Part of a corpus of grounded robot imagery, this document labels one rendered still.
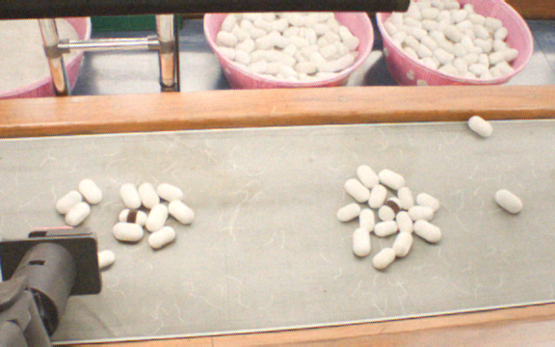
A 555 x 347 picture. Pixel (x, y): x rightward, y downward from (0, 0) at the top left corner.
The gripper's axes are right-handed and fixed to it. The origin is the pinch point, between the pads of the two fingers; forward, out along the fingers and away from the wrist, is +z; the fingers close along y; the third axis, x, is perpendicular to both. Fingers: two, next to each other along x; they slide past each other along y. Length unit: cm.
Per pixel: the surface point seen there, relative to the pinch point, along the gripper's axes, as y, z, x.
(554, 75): -81, 34, -13
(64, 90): 2.1, 18.5, -14.7
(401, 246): -39.8, -2.1, 2.9
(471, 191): -53, 6, -1
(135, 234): -8.2, 0.7, 0.5
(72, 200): -0.4, 5.0, -2.9
